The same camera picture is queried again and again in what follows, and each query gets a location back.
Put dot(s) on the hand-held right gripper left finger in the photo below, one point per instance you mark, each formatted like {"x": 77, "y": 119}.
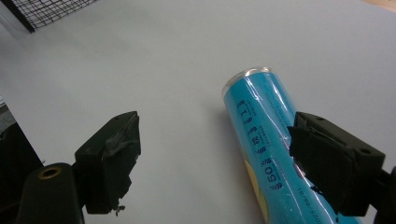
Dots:
{"x": 106, "y": 161}

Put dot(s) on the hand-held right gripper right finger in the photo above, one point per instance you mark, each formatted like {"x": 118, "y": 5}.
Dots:
{"x": 330, "y": 168}

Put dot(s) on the blue cylindrical packet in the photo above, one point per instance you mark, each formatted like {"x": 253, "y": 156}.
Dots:
{"x": 267, "y": 146}

